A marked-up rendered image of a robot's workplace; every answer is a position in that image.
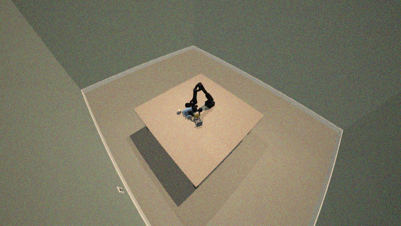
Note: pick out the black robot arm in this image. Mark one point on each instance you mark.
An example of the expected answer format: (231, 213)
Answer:
(193, 102)

